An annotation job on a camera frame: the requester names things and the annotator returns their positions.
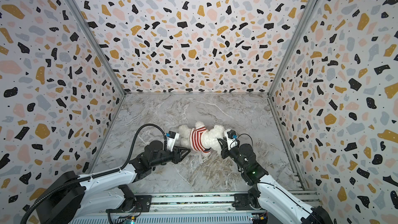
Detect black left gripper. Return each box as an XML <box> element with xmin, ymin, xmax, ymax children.
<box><xmin>152</xmin><ymin>145</ymin><xmax>192</xmax><ymax>169</ymax></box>

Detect white plush teddy bear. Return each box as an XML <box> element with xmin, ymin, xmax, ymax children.
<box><xmin>178</xmin><ymin>121</ymin><xmax>225</xmax><ymax>157</ymax></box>

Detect red white striped sweater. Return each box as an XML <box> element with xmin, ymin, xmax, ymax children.
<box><xmin>189</xmin><ymin>127</ymin><xmax>211</xmax><ymax>153</ymax></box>

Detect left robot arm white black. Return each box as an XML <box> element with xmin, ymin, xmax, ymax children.
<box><xmin>36</xmin><ymin>141</ymin><xmax>191</xmax><ymax>224</ymax></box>

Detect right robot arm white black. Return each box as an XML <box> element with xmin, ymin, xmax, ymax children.
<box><xmin>218</xmin><ymin>139</ymin><xmax>333</xmax><ymax>224</ymax></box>

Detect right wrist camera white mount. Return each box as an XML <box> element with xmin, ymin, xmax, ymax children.
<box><xmin>224</xmin><ymin>129</ymin><xmax>239</xmax><ymax>150</ymax></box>

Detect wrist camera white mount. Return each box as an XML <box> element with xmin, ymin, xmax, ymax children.
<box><xmin>224</xmin><ymin>129</ymin><xmax>239</xmax><ymax>150</ymax></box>
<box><xmin>165</xmin><ymin>131</ymin><xmax>179</xmax><ymax>151</ymax></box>

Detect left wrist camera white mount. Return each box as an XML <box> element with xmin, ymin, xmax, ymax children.
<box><xmin>165</xmin><ymin>131</ymin><xmax>179</xmax><ymax>151</ymax></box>

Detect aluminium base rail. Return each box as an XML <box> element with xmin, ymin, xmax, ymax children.
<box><xmin>70</xmin><ymin>191</ymin><xmax>319</xmax><ymax>224</ymax></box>

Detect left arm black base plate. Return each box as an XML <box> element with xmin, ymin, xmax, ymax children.
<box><xmin>110</xmin><ymin>195</ymin><xmax>152</xmax><ymax>214</ymax></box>

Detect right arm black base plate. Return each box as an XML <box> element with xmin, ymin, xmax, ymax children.
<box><xmin>232</xmin><ymin>193</ymin><xmax>277</xmax><ymax>212</ymax></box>

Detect black corrugated cable hose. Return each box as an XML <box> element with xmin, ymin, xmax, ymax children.
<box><xmin>19</xmin><ymin>123</ymin><xmax>167</xmax><ymax>224</ymax></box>

